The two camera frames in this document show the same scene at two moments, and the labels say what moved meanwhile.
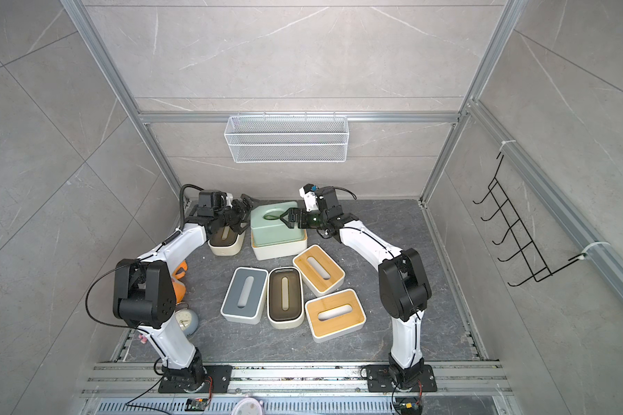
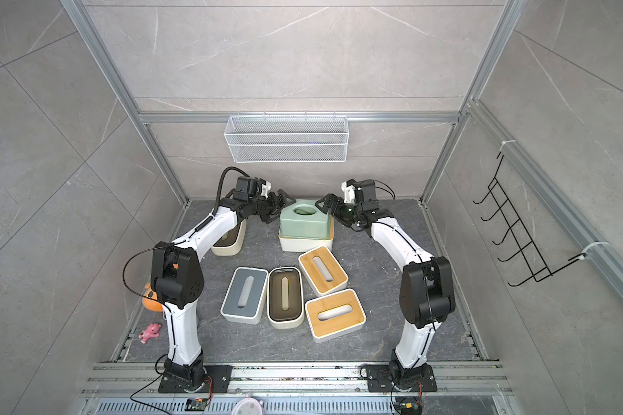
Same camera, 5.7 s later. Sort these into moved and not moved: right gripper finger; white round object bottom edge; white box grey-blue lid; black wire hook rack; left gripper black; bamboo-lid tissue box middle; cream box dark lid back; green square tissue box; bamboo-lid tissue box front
Moved: right gripper finger; left gripper black; green square tissue box
Not moved: bamboo-lid tissue box middle; black wire hook rack; bamboo-lid tissue box front; cream box dark lid back; white box grey-blue lid; white round object bottom edge
